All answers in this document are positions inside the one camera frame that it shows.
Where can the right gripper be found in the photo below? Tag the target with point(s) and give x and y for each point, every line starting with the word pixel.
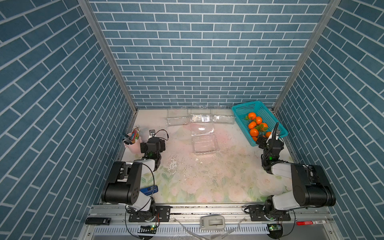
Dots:
pixel 264 141

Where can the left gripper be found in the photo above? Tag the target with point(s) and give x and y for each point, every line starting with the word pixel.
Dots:
pixel 161 145

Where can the orange pair with leaves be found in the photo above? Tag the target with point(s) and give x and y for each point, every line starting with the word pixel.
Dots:
pixel 254 117

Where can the clear container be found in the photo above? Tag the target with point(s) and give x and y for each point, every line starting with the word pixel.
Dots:
pixel 200 115
pixel 222 115
pixel 204 140
pixel 177 117

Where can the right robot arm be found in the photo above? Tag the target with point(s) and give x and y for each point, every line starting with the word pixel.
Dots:
pixel 310 185

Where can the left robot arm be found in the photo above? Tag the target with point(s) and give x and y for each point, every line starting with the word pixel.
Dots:
pixel 124 180

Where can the pink pen cup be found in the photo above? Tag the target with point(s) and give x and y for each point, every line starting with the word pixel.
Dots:
pixel 132 141

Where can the blue card on table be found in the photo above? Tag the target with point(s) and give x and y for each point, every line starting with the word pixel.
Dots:
pixel 148 191

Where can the teal plastic basket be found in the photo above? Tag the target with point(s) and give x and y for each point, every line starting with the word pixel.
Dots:
pixel 241 110

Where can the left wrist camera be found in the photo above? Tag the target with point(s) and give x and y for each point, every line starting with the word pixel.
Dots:
pixel 152 133

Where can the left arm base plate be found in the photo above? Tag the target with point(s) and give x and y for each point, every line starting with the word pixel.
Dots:
pixel 162 213

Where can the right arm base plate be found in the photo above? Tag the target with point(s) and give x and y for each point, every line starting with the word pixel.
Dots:
pixel 260 213

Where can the grey box on rail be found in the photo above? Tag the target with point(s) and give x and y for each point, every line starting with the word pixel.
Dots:
pixel 212 223

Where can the black device on rail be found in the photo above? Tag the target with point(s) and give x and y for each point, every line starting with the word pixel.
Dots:
pixel 98 221

